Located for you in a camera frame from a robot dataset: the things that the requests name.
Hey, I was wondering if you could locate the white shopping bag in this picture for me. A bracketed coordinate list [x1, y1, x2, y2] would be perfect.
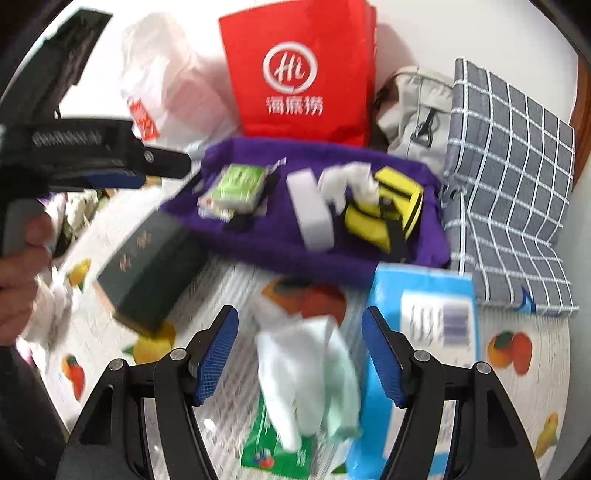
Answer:
[121, 13, 241, 148]

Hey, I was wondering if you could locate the purple fleece cloth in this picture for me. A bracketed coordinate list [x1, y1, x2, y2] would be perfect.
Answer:
[159, 136, 451, 289]

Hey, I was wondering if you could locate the blue tissue box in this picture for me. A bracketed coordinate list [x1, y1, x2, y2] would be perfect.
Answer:
[344, 263, 481, 480]

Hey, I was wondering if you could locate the fruit print tablecloth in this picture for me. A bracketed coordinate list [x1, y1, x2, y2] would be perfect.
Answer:
[18, 185, 583, 480]

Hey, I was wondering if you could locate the green tissue pack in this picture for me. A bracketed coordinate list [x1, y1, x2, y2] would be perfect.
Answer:
[198, 164, 269, 220]

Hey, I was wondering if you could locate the dark green gift box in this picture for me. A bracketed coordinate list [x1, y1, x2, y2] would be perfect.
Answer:
[95, 212, 208, 337]

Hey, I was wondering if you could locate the white sponge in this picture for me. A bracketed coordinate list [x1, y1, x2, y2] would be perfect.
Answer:
[286, 170, 337, 252]

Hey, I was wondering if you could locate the green snack packet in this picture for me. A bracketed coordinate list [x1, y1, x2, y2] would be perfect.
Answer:
[240, 392, 319, 480]

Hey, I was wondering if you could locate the yellow pouch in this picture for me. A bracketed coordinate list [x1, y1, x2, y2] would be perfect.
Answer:
[342, 166, 426, 254]

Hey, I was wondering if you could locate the red shopping bag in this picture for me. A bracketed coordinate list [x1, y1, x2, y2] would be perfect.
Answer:
[218, 0, 379, 148]

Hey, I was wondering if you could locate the white glove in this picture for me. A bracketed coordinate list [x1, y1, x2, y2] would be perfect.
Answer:
[252, 295, 342, 450]

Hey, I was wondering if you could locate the white tissue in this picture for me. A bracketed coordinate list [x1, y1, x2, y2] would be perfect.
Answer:
[318, 162, 380, 215]

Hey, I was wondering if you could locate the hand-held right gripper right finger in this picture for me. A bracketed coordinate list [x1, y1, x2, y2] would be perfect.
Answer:
[361, 305, 543, 480]

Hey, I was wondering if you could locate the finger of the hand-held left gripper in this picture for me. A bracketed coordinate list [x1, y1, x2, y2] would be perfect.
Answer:
[82, 170, 146, 191]
[106, 143, 192, 182]

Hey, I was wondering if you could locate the grey fabric bag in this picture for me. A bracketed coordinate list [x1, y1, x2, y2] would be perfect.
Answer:
[372, 66, 455, 160]

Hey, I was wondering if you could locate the grey plaid cloth bag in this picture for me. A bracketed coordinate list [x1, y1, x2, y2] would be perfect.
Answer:
[438, 58, 580, 319]

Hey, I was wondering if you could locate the white fluffy cloth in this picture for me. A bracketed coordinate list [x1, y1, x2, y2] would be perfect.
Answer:
[18, 268, 75, 344]

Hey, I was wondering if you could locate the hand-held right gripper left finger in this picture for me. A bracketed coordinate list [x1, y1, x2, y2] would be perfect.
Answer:
[55, 305, 240, 480]

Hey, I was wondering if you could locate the person's left hand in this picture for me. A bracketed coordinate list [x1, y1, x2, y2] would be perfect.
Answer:
[0, 215, 57, 344]

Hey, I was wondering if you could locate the light green cloth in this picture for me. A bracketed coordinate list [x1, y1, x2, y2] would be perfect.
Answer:
[318, 318, 363, 444]

